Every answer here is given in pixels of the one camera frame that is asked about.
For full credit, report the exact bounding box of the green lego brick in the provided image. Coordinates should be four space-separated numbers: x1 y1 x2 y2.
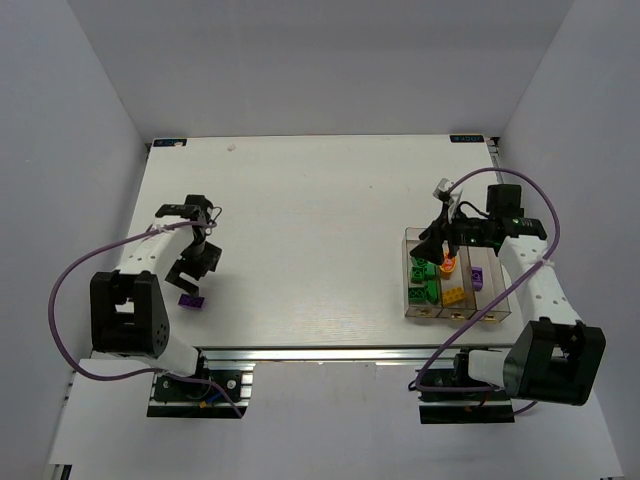
407 286 427 304
412 258 429 268
409 267 426 284

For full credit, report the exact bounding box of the orange oval lego piece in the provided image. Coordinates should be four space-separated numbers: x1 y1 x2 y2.
440 253 457 279

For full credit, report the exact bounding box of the purple lego brick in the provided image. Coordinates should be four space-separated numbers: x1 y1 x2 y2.
471 266 484 291
178 294 205 310

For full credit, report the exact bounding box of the yellow lego brick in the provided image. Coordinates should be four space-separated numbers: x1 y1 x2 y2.
442 287 467 307

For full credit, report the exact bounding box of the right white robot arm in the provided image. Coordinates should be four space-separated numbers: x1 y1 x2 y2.
409 181 606 406

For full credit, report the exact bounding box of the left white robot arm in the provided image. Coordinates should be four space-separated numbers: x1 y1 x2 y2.
90 194 222 377

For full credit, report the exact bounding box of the left clear container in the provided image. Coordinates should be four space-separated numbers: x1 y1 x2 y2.
402 228 440 320

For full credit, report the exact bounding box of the clear container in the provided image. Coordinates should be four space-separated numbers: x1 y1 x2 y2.
402 228 440 320
468 247 511 324
437 247 476 321

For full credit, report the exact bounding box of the middle clear container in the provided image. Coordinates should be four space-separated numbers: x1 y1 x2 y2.
437 247 476 321

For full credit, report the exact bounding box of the right clear container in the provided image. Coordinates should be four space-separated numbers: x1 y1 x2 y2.
468 247 511 324

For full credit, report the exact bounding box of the left blue table label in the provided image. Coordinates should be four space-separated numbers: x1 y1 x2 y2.
152 138 187 148

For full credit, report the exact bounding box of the blue table label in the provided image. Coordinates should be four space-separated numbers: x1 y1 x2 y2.
449 134 485 143
152 138 187 148

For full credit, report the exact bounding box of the right blue table label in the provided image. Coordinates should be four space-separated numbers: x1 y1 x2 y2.
449 134 485 143

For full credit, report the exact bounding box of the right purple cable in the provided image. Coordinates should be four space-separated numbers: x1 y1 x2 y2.
414 168 561 417

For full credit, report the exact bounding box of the aluminium table rail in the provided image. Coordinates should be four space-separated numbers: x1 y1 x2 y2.
202 347 436 362

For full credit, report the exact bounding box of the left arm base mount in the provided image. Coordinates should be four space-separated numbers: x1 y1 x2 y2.
146 363 254 420

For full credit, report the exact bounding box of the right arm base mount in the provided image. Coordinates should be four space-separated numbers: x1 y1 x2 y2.
407 368 515 425

